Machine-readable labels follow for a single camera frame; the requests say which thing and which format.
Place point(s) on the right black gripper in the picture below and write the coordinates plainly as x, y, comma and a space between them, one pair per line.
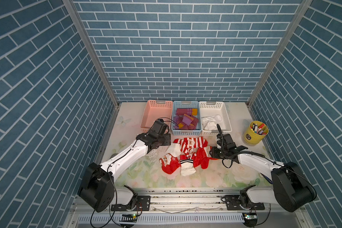
213, 153

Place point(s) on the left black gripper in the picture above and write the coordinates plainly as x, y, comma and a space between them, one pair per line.
167, 139

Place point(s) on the purple striped sock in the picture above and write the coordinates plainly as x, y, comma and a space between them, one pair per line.
186, 111
185, 122

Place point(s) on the white sock black stripes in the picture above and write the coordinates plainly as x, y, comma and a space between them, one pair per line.
209, 123

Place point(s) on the red white sock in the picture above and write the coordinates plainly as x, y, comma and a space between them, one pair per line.
202, 157

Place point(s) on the white sock front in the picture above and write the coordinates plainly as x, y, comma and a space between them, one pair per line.
187, 167

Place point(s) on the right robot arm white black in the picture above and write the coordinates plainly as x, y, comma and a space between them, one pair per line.
288, 188

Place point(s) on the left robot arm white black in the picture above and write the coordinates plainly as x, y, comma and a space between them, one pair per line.
97, 187

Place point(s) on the pink plastic basket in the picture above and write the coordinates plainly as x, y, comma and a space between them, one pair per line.
154, 110

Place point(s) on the light blue plastic basket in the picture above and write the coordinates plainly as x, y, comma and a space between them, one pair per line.
187, 104

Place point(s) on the white plastic basket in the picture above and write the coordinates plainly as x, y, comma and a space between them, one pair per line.
210, 108

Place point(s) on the small white sock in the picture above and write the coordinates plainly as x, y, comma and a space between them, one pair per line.
174, 149

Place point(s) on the yellow pen cup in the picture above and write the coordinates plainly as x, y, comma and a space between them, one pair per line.
255, 133

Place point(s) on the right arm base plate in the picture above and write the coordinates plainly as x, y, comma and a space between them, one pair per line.
236, 201

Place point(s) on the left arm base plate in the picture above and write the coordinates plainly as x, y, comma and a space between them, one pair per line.
141, 203

